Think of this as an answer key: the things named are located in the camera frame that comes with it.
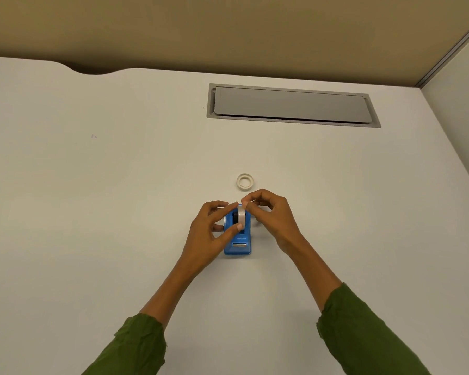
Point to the person's right hand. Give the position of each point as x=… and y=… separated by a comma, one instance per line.
x=278, y=222

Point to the person's left hand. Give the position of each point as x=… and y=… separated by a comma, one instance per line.
x=198, y=242

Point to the person's left thumb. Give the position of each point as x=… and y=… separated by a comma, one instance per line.
x=230, y=237

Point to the person's right thumb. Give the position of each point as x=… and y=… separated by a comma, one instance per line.
x=252, y=213

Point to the clear tape roll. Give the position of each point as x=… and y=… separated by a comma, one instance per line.
x=241, y=216

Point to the person's right forearm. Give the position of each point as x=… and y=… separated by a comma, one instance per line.
x=344, y=312

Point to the person's left forearm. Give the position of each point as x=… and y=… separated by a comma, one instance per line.
x=152, y=320

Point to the blue tape dispenser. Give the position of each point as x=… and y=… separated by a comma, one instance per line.
x=239, y=244

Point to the empty white tape core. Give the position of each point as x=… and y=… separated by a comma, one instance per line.
x=245, y=181

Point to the gray metal partition trim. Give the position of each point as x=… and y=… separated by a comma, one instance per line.
x=449, y=50

